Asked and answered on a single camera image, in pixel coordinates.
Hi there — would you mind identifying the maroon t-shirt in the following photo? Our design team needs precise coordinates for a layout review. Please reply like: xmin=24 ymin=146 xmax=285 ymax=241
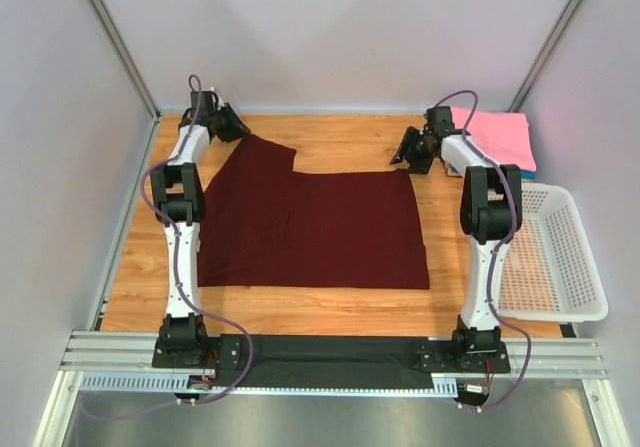
xmin=198 ymin=135 xmax=429 ymax=290

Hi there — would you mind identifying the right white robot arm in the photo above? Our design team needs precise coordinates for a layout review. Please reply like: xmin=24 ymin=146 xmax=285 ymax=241
xmin=391 ymin=106 xmax=522 ymax=368

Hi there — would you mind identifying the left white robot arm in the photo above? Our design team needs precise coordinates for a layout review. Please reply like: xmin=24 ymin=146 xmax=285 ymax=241
xmin=148 ymin=89 xmax=250 ymax=369

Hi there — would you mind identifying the pink folded t-shirt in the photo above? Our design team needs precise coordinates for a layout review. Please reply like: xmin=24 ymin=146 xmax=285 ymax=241
xmin=467 ymin=111 xmax=537 ymax=172

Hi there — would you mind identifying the white plastic basket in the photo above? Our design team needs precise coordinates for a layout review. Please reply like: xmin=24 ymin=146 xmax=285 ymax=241
xmin=498 ymin=183 xmax=608 ymax=323

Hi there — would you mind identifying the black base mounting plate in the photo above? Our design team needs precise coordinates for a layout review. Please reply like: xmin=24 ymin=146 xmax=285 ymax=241
xmin=168 ymin=334 xmax=511 ymax=390

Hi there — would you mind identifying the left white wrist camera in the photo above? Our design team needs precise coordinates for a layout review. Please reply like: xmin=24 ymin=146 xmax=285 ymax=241
xmin=209 ymin=86 xmax=225 ymax=111

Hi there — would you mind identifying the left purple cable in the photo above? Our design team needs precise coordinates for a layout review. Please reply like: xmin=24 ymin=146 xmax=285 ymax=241
xmin=79 ymin=74 xmax=259 ymax=421

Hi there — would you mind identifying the purple cable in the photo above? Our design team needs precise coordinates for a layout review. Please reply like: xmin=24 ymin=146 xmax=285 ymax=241
xmin=79 ymin=74 xmax=259 ymax=421
xmin=430 ymin=89 xmax=532 ymax=415

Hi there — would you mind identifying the left aluminium frame post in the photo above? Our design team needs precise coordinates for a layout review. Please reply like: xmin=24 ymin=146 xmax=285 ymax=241
xmin=86 ymin=0 xmax=161 ymax=121

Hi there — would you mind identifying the aluminium frame post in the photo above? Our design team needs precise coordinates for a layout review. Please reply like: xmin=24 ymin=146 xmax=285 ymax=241
xmin=86 ymin=0 xmax=161 ymax=121
xmin=508 ymin=0 xmax=586 ymax=112

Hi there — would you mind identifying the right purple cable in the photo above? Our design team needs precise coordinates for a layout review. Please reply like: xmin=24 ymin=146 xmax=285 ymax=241
xmin=430 ymin=89 xmax=532 ymax=415

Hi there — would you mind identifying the right aluminium frame post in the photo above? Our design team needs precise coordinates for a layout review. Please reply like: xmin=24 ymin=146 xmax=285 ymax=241
xmin=508 ymin=0 xmax=586 ymax=112

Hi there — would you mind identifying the aluminium slotted cable rail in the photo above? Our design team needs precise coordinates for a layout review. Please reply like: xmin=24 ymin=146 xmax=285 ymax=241
xmin=60 ymin=332 xmax=607 ymax=397

